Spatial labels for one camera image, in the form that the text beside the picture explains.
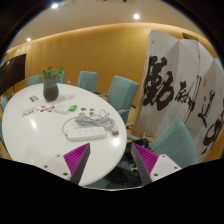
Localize small grey card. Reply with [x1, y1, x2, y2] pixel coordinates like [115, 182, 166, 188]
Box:
[28, 94, 40, 103]

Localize white calligraphy folding screen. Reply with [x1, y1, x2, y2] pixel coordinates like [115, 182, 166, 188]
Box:
[133, 29, 224, 159]

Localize flat white box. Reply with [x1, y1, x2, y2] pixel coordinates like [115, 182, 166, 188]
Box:
[54, 104, 71, 115]

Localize teal chairs group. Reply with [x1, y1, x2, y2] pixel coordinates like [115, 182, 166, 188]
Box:
[0, 70, 199, 169]

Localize potted plant in grey vase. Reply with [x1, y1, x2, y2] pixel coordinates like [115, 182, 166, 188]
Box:
[40, 65, 65, 103]

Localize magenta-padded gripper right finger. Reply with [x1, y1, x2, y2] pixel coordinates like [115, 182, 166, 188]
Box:
[130, 143, 183, 186]

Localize black wall television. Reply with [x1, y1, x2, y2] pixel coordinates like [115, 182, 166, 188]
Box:
[0, 53, 28, 98]

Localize colourful sticker sheet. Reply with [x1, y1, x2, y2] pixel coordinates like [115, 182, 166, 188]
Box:
[21, 107, 37, 118]

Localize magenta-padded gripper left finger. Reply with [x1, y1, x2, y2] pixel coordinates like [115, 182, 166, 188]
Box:
[42, 142, 92, 185]

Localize white power strip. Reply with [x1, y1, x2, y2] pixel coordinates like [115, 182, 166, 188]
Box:
[66, 126, 107, 141]

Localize scattered small colourful stickers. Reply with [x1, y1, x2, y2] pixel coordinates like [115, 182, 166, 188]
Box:
[35, 105, 56, 113]

